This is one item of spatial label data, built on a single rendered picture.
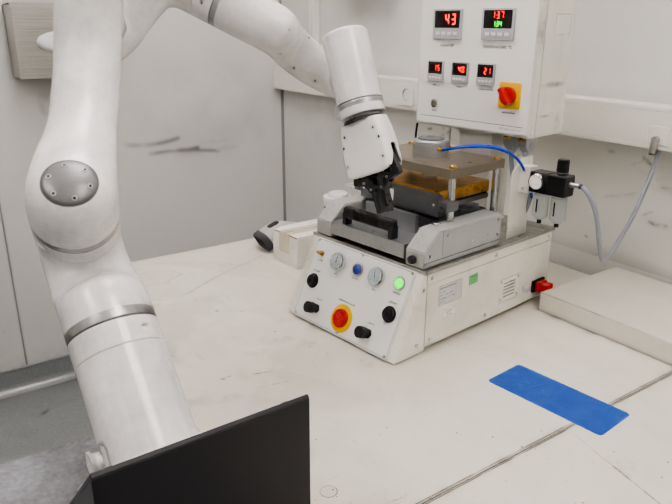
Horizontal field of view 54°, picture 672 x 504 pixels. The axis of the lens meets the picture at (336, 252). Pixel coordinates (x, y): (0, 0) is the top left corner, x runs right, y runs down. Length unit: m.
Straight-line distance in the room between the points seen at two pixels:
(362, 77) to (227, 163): 1.80
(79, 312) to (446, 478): 0.57
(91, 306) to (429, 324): 0.71
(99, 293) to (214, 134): 2.05
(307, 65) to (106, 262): 0.55
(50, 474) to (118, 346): 0.31
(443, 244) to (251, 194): 1.80
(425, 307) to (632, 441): 0.44
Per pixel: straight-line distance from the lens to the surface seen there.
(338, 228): 1.45
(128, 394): 0.86
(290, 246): 1.80
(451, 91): 1.61
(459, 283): 1.39
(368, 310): 1.37
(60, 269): 1.02
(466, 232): 1.38
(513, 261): 1.54
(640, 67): 1.78
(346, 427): 1.13
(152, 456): 0.74
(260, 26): 1.21
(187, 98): 2.83
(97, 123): 1.03
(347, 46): 1.21
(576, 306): 1.56
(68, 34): 1.13
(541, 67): 1.50
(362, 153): 1.19
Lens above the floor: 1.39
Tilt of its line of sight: 19 degrees down
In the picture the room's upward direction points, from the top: straight up
